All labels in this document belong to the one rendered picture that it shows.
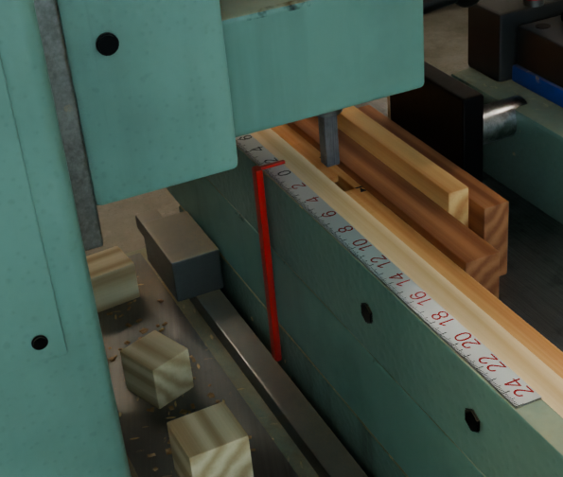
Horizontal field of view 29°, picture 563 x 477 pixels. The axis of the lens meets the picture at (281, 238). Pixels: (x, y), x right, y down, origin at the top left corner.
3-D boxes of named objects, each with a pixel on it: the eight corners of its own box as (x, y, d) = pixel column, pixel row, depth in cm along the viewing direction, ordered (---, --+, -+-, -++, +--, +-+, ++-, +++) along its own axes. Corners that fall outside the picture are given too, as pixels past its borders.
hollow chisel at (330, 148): (340, 164, 68) (335, 89, 65) (326, 167, 67) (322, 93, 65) (333, 158, 68) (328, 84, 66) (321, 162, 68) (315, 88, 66)
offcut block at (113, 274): (123, 278, 86) (116, 244, 85) (140, 297, 84) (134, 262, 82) (71, 297, 85) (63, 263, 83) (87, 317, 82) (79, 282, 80)
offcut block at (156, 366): (126, 389, 74) (118, 350, 72) (161, 367, 76) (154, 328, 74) (159, 410, 72) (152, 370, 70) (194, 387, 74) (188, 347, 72)
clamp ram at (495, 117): (560, 201, 70) (568, 71, 66) (463, 232, 68) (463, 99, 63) (482, 150, 77) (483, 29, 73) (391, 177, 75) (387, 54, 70)
